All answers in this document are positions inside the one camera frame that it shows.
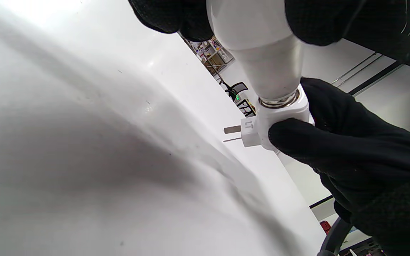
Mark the cluttered storage shelf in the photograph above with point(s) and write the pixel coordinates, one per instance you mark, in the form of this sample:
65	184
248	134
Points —
212	53

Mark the person's left hand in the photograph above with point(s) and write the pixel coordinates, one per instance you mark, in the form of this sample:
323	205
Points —
333	21

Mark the white light bulb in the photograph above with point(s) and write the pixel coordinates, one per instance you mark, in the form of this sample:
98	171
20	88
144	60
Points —
258	42

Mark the white plug-in socket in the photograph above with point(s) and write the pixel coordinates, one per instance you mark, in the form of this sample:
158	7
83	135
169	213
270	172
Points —
262	121

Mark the person's right hand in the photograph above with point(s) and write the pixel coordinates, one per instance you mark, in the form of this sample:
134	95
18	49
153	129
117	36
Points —
368	170

